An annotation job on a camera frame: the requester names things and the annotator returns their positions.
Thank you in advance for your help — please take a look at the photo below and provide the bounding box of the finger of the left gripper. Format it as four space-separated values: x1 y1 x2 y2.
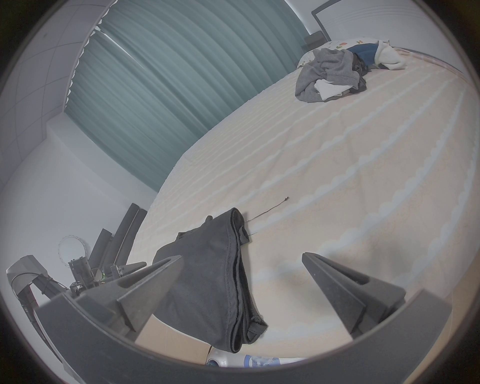
110 261 148 279

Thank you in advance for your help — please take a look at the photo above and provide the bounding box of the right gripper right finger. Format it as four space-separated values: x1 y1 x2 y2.
302 252 407 338

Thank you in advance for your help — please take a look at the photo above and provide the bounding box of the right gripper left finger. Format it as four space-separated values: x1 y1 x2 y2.
75 255 185 334

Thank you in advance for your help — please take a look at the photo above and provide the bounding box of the black T-shirt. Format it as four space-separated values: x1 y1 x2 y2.
152 196 290 354

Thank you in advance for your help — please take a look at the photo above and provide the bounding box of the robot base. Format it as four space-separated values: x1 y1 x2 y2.
205 347 312 376

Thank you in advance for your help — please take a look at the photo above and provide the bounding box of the bed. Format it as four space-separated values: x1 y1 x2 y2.
133 0 475 361

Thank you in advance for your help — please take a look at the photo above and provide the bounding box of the pile of clothes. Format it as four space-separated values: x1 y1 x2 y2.
295 39 407 104

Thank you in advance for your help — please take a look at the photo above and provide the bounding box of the black chest of drawers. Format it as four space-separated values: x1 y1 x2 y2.
88 203 148 278

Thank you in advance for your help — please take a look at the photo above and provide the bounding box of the blue-green curtain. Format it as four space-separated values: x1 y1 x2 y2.
64 0 314 194

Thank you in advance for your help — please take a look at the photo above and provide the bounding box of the white printed pillow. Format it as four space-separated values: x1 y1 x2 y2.
296 37 379 70

